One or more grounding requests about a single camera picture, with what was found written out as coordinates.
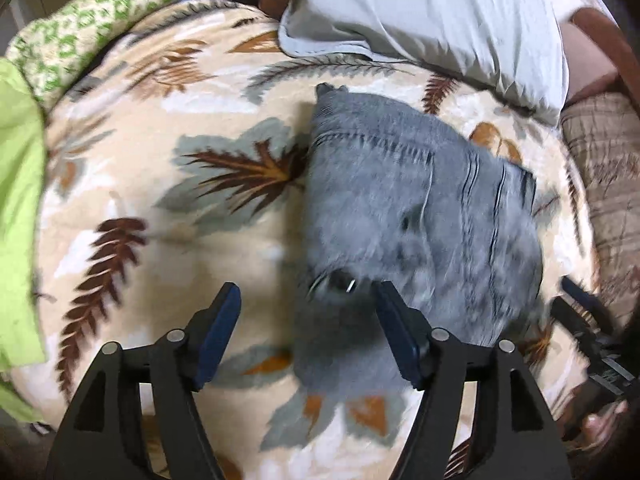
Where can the lime green cloth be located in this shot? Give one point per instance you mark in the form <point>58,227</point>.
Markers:
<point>20,185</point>

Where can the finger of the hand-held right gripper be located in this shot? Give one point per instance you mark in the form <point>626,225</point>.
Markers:
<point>585,300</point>
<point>575,322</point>

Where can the grey pillow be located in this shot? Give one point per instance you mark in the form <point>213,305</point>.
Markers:
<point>425,20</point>

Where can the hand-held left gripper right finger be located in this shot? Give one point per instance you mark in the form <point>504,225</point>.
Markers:
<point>400,332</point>

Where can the person's right hand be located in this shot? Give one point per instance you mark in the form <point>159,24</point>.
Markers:
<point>595,422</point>

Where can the green patterned pillow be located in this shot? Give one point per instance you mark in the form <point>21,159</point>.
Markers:
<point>100,25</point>

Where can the leaf print blanket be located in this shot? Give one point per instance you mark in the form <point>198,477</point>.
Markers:
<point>210,110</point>

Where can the brown striped pillow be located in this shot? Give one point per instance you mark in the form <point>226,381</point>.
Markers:
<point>610,160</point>

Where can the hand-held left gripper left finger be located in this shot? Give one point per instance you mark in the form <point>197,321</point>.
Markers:
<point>220,330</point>

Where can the grey denim pants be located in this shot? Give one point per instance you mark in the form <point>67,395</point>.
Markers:
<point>400,185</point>

